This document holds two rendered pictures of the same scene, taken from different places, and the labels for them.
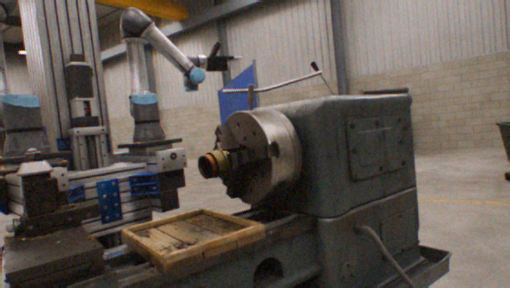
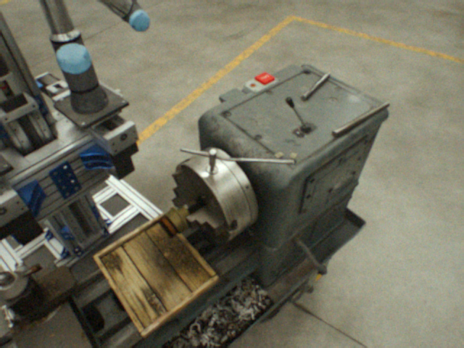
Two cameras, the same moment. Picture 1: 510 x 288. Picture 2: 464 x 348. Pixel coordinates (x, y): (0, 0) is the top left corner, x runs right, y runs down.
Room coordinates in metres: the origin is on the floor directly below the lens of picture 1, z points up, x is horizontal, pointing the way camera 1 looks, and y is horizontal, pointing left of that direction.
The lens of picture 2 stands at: (0.42, -0.02, 2.01)
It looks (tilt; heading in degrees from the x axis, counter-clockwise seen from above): 48 degrees down; 357
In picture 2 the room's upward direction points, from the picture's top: straight up
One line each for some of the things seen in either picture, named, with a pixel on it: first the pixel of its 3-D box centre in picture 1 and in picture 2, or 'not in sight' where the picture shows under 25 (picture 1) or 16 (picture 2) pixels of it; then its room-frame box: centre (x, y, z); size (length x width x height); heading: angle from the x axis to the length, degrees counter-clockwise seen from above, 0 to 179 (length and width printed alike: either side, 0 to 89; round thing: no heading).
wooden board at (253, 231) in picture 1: (188, 232); (155, 268); (1.00, 0.22, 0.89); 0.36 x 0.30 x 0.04; 37
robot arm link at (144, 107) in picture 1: (145, 107); (77, 66); (1.63, 0.51, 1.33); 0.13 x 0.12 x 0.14; 24
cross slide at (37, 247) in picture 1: (45, 246); (45, 325); (0.80, 0.52, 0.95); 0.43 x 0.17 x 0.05; 37
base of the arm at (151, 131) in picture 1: (147, 130); (87, 93); (1.63, 0.50, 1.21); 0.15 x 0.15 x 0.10
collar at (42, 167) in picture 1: (35, 168); (9, 283); (0.85, 0.56, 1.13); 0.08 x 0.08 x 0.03
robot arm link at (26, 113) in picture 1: (20, 110); not in sight; (1.28, 0.86, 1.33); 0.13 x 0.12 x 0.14; 67
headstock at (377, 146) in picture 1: (329, 148); (288, 147); (1.42, -0.30, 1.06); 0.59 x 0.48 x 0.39; 127
